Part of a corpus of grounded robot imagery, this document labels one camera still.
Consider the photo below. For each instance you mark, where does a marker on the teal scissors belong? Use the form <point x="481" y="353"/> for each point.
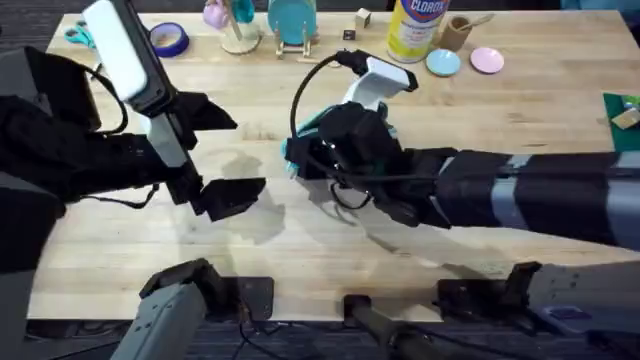
<point x="80" y="35"/>

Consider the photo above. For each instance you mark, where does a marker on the pink cup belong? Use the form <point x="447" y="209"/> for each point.
<point x="216" y="15"/>

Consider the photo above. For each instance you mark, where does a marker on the black left wrist plate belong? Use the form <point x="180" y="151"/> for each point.
<point x="160" y="95"/>

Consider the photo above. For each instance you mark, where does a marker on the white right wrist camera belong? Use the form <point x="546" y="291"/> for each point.
<point x="385" y="77"/>

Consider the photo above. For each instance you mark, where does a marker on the small light blue plate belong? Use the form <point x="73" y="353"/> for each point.
<point x="443" y="62"/>

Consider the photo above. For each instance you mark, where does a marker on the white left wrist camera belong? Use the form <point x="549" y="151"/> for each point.
<point x="117" y="50"/>

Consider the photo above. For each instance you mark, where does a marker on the small wooden peg rack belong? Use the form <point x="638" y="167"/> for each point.
<point x="292" y="49"/>

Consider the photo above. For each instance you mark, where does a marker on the brown cup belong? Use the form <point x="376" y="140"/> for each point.
<point x="454" y="34"/>

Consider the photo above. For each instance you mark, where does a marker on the teal cup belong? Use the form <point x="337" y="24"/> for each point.
<point x="244" y="10"/>

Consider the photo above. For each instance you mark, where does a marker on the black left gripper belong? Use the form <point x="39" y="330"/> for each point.
<point x="135" y="165"/>

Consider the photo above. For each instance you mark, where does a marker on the black stand pole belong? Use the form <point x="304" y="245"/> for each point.
<point x="380" y="325"/>

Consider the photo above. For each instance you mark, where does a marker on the yellow wipes canister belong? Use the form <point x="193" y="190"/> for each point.
<point x="415" y="30"/>

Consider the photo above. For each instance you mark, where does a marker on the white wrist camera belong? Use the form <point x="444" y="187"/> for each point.
<point x="385" y="77"/>
<point x="117" y="50"/>

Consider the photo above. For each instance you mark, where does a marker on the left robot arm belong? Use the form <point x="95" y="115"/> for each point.
<point x="35" y="150"/>

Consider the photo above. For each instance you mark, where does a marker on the wooden spoon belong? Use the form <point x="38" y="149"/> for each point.
<point x="480" y="21"/>

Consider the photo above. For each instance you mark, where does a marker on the teal zip bag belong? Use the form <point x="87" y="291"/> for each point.
<point x="310" y="125"/>

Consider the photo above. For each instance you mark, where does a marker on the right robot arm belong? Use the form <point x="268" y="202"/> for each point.
<point x="550" y="195"/>

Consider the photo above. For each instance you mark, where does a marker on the teal plate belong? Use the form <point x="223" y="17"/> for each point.
<point x="291" y="17"/>

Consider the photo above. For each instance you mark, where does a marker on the wooden cup stand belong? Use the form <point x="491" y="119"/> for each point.
<point x="241" y="37"/>

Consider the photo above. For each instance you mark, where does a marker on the small wooden cube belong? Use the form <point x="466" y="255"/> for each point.
<point x="363" y="18"/>

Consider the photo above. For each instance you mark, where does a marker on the purple tape roll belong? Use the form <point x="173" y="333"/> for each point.
<point x="169" y="40"/>

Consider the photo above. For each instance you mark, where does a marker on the small black cube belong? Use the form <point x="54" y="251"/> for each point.
<point x="349" y="35"/>

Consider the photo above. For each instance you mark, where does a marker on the green board with blocks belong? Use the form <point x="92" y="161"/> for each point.
<point x="622" y="120"/>

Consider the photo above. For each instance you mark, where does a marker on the small pink plate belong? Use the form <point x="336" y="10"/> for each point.
<point x="487" y="60"/>

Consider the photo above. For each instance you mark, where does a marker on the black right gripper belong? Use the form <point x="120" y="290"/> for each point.
<point x="365" y="145"/>

